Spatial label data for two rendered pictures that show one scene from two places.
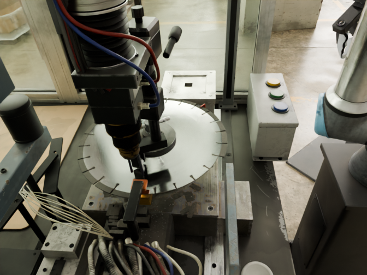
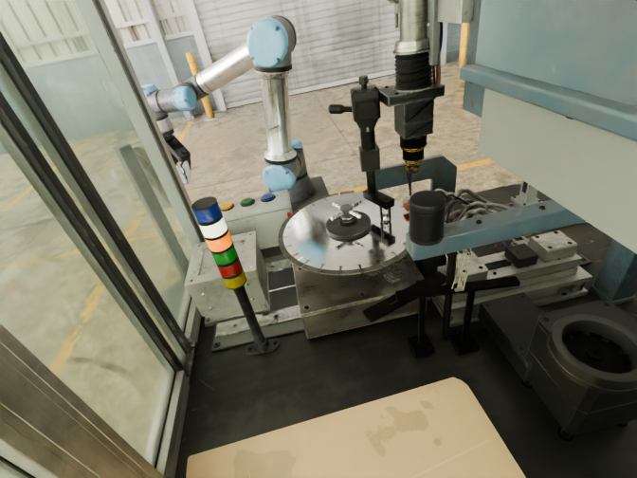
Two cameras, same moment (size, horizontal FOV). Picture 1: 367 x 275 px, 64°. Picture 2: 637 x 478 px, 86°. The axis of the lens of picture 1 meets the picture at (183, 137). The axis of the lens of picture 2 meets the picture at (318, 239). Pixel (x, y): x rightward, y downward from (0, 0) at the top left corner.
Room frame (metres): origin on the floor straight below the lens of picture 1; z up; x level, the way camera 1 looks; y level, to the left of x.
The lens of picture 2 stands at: (0.73, 0.74, 1.42)
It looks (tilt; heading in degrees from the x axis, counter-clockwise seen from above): 35 degrees down; 260
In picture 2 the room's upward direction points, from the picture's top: 11 degrees counter-clockwise
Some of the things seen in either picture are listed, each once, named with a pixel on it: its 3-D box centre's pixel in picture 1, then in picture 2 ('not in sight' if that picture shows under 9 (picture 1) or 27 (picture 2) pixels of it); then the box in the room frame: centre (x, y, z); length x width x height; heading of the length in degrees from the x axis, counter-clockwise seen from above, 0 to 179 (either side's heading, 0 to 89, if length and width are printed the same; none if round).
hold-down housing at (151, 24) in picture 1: (146, 68); (367, 126); (0.46, 0.06, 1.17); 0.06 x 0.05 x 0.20; 164
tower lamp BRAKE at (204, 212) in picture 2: not in sight; (207, 210); (0.82, 0.18, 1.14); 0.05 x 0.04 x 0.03; 83
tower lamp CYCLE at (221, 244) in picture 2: not in sight; (218, 239); (0.82, 0.18, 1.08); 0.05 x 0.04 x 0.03; 83
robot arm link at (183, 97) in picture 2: not in sight; (179, 98); (0.88, -0.58, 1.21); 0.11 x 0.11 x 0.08; 65
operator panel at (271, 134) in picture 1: (268, 114); (253, 223); (0.76, -0.28, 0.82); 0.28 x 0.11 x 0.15; 173
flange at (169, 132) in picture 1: (152, 135); (348, 221); (0.53, 0.07, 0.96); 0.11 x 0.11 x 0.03
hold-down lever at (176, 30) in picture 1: (162, 41); (347, 110); (0.49, 0.02, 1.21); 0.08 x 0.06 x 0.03; 173
